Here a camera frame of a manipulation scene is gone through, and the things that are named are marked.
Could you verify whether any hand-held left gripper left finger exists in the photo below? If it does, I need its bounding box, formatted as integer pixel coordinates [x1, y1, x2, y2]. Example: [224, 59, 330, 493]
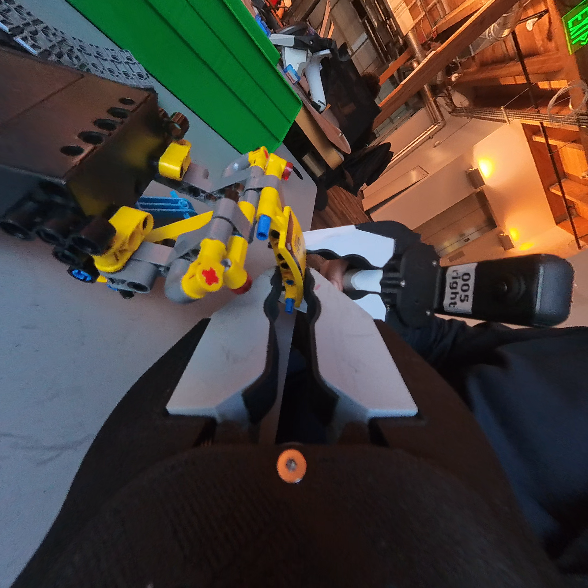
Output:
[165, 270, 281, 423]

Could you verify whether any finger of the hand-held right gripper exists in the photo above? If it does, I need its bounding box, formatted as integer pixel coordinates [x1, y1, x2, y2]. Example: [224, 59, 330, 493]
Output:
[302, 226, 397, 268]
[342, 268, 391, 323]

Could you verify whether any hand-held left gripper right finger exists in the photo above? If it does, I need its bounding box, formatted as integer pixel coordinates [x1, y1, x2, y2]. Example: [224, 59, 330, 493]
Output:
[304, 270, 420, 423]

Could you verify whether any yellow toy brick assembly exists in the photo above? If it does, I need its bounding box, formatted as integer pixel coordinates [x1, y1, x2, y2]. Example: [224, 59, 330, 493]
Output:
[269, 206, 307, 315]

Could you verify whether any black toy battery box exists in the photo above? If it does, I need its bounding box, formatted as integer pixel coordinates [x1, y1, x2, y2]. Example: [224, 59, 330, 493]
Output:
[0, 46, 190, 282]

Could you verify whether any person's right forearm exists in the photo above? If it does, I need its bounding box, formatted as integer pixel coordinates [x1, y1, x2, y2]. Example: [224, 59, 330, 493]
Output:
[390, 317, 511, 386]

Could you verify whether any person's right hand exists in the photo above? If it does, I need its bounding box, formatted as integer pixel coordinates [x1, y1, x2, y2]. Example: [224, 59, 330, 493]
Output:
[319, 258, 346, 292]

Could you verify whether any wooden table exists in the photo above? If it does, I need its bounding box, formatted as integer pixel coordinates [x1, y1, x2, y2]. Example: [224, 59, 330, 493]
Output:
[276, 60, 352, 171]

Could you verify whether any wooden staircase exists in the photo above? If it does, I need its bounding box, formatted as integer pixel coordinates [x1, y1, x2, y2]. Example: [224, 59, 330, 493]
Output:
[521, 122, 588, 249]

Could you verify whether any dark cloth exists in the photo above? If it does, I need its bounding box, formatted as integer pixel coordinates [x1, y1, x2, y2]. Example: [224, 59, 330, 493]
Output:
[322, 43, 383, 152]

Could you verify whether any white and black device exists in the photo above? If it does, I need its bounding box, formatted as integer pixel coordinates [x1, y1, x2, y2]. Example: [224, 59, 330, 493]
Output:
[271, 32, 341, 113]

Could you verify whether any metal pipe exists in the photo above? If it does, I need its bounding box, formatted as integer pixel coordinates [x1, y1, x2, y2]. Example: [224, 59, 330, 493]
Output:
[404, 28, 446, 134]

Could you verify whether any green plastic bin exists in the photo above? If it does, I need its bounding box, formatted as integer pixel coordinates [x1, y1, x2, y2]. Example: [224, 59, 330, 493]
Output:
[66, 0, 304, 154]
[220, 0, 282, 67]

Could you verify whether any green exit sign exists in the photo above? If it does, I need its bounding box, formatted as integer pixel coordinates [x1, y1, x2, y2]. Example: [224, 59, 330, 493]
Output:
[561, 0, 588, 55]

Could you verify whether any grey toy track strip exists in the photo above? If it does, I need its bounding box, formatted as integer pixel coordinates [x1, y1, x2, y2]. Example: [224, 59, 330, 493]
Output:
[0, 0, 157, 90]

